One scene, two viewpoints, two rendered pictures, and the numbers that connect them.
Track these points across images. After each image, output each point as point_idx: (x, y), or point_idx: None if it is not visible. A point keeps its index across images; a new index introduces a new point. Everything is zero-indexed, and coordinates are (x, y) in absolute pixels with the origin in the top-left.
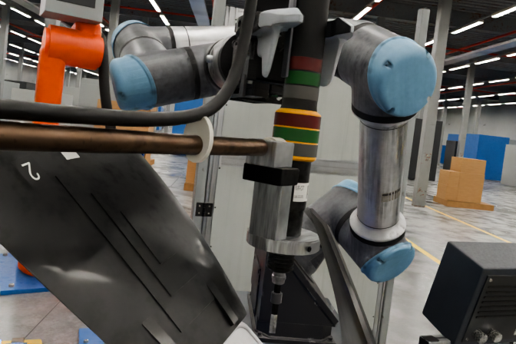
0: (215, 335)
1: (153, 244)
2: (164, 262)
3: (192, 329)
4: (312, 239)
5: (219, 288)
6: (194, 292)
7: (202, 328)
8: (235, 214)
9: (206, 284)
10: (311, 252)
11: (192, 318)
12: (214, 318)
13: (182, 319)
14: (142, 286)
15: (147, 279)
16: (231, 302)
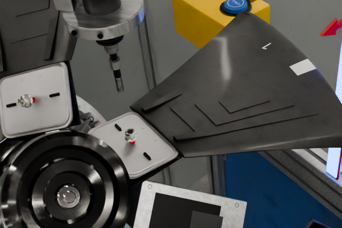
0: (31, 59)
1: None
2: None
3: (19, 46)
4: (90, 24)
5: (61, 28)
6: (35, 22)
7: (25, 49)
8: None
9: (49, 20)
10: (80, 36)
11: (21, 38)
12: (38, 47)
13: (14, 35)
14: (4, 0)
15: None
16: (61, 44)
